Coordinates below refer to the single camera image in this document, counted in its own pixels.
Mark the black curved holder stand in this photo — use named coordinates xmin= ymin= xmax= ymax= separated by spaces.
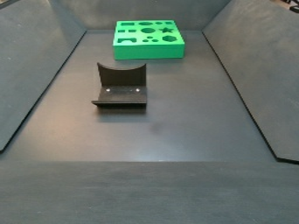
xmin=93 ymin=63 xmax=147 ymax=107

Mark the green shape sorter block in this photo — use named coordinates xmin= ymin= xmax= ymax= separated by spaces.
xmin=113 ymin=20 xmax=185 ymax=60

